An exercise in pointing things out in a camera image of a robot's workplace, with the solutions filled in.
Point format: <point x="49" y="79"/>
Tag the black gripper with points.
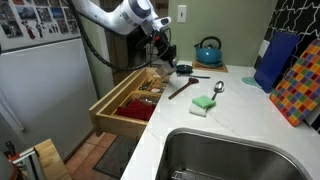
<point x="165" y="45"/>

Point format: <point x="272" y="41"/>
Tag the clear plastic case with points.
<point x="165" y="72"/>

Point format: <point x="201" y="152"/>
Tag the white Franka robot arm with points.
<point x="113" y="15"/>

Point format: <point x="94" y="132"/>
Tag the light wooden drawer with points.
<point x="113" y="120"/>

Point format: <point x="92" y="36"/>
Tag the small black dish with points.
<point x="184" y="69"/>

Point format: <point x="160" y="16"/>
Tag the brown wooden spoon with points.
<point x="183" y="88"/>

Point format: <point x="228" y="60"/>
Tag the wooden cutlery organiser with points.
<point x="150" y="93"/>

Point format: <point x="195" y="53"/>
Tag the green sponge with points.
<point x="204" y="101"/>

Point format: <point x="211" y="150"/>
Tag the wooden trivet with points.
<point x="220" y="69"/>

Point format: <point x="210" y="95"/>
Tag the red cloth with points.
<point x="136" y="109"/>

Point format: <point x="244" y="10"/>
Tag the metal spoon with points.
<point x="219" y="86"/>

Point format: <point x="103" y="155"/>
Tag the teal round coaster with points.
<point x="250" y="82"/>

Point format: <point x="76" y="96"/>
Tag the stainless steel sink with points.
<point x="216" y="156"/>

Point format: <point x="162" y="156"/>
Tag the dark floor mat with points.
<point x="115" y="158"/>

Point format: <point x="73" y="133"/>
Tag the blue cutting board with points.
<point x="276" y="60"/>

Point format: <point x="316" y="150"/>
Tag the white refrigerator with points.
<point x="43" y="93"/>

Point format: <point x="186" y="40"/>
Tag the colourful mosaic board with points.
<point x="300" y="86"/>

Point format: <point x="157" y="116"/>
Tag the photo collage poster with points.
<point x="36" y="20"/>

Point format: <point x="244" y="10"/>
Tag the light wooden block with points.
<point x="53" y="163"/>

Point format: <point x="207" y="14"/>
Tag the red clamp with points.
<point x="11" y="155"/>

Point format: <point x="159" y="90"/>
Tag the white light switch plate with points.
<point x="181" y="13"/>

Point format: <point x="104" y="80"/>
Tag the white wall outlet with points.
<point x="263" y="48"/>

